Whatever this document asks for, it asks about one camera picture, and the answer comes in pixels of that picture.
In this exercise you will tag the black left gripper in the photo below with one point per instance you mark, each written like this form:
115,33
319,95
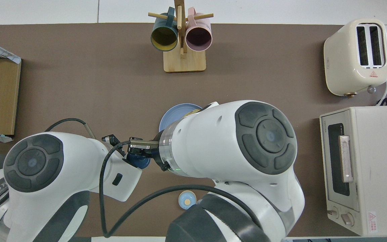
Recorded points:
111,139

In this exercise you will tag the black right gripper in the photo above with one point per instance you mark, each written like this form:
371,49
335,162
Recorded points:
155,156

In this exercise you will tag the squeeze bottle with blue cap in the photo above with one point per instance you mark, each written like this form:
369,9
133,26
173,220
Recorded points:
139,161

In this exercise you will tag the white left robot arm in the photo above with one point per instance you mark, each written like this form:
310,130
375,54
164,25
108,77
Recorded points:
62,174

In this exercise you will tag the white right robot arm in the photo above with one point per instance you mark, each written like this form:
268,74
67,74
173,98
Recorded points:
233,141

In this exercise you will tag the blue round plate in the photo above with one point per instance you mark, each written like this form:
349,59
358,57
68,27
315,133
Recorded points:
173,117

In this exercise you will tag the brown table mat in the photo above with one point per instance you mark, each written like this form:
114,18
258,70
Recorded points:
113,84

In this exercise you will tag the wooden mug tree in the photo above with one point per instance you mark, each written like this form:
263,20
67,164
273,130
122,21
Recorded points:
184,62

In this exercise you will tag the teal mug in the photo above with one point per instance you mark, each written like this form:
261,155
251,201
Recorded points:
164,40

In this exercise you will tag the pink mug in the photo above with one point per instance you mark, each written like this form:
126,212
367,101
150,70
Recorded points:
198,39

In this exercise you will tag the cream two-slot toaster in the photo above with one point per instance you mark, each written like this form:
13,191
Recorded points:
343,64

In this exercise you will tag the white toaster oven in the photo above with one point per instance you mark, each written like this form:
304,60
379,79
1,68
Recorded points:
378,188

